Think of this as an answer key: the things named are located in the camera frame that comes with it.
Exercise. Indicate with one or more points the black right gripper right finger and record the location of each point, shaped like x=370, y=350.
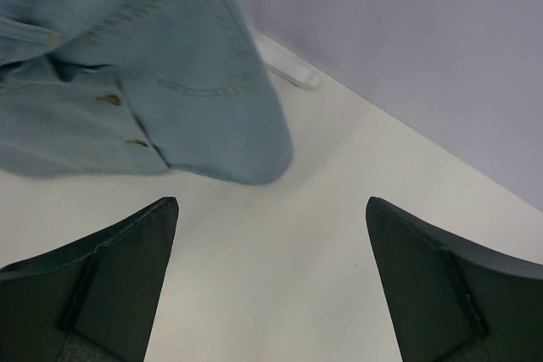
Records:
x=451, y=299

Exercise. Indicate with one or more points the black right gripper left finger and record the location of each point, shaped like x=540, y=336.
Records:
x=94, y=299

